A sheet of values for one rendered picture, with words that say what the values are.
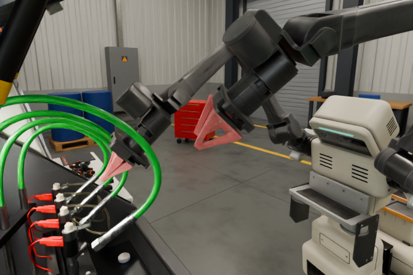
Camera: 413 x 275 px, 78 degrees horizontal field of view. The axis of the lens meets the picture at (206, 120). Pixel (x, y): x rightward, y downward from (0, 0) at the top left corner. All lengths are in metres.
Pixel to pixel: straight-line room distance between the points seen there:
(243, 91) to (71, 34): 6.95
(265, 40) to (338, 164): 0.68
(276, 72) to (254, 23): 0.08
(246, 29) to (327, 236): 0.89
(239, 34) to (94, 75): 7.08
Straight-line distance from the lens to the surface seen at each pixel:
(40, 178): 0.94
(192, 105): 4.80
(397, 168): 0.77
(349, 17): 0.46
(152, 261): 0.93
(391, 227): 1.34
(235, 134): 0.41
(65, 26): 7.29
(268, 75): 0.41
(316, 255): 1.15
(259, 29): 0.38
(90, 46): 7.39
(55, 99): 0.49
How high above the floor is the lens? 1.48
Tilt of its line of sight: 11 degrees down
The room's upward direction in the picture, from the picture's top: straight up
